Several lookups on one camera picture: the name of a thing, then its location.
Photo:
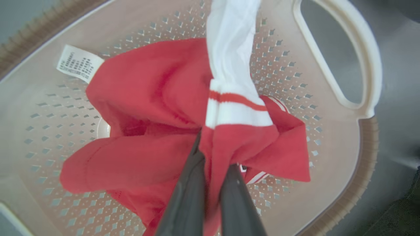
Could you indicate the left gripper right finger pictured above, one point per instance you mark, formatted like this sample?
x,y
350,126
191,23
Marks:
x,y
238,206

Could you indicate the beige perforated laundry basket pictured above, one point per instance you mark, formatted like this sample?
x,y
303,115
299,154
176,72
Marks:
x,y
49,137

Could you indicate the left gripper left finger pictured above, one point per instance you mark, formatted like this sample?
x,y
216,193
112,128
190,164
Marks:
x,y
187,196

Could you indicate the red and white garment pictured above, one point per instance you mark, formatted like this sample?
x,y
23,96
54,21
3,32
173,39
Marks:
x,y
229,49

